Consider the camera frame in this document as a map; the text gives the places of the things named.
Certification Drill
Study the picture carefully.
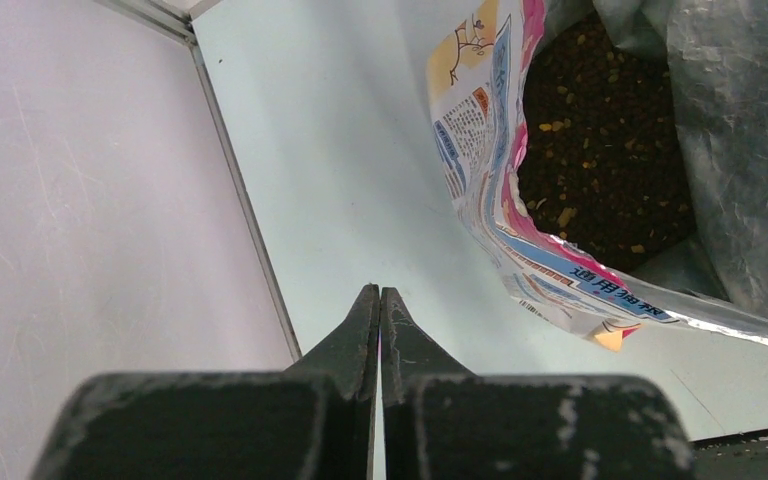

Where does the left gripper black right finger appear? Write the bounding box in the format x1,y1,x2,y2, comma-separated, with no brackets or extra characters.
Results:
380,287,694,479

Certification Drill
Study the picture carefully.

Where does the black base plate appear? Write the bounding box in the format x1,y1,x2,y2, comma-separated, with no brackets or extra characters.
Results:
692,429,768,480

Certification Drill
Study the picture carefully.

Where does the brown pet food kibble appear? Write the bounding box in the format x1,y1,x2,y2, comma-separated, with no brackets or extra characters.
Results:
518,13,696,272

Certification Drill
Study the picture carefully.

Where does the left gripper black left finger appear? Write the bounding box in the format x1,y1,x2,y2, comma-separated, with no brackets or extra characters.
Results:
31,284,380,479

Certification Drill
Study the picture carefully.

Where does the colourful pet food bag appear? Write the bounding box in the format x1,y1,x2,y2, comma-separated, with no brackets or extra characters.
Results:
426,1,768,351

